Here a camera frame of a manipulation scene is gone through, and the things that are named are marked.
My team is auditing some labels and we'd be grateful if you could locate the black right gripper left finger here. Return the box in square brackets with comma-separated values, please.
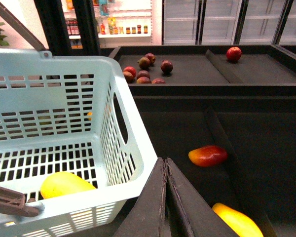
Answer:
[114, 158, 167, 237]

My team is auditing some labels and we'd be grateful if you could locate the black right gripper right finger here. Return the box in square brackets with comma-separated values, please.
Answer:
[165, 158, 238, 237]

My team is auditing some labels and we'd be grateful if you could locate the light blue plastic basket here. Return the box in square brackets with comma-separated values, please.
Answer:
[0, 49, 157, 237]

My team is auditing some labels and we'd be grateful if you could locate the brown basket handle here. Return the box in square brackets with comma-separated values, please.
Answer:
[0, 0, 49, 218]

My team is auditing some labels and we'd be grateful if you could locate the yellow mango on tray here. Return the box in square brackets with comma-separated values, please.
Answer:
[212, 203, 263, 237]

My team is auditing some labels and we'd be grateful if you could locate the red yellow mango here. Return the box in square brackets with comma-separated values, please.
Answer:
[188, 145, 228, 167]

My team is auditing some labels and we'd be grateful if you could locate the red apple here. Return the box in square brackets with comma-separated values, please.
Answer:
[226, 47, 242, 62]

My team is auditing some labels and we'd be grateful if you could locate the shelf with bottles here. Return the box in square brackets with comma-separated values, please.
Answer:
[61, 0, 153, 47]

